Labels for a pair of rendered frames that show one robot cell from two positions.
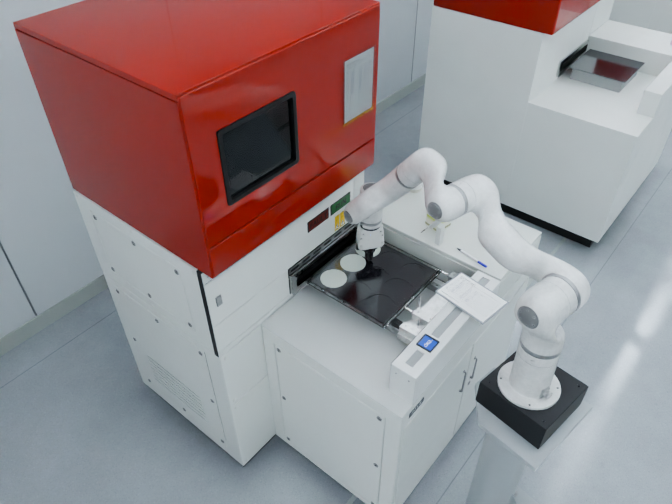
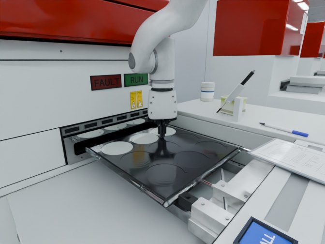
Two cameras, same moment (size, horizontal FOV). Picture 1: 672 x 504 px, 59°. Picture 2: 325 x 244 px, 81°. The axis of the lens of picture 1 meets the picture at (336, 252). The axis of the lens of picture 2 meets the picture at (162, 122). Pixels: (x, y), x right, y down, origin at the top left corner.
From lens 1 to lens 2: 1.66 m
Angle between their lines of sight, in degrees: 24
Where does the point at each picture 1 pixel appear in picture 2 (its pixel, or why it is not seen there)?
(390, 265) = (184, 141)
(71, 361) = not seen: outside the picture
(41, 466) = not seen: outside the picture
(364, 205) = (146, 29)
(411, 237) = (206, 117)
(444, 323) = (284, 199)
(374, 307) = (156, 176)
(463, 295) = (297, 159)
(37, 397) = not seen: outside the picture
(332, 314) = (105, 190)
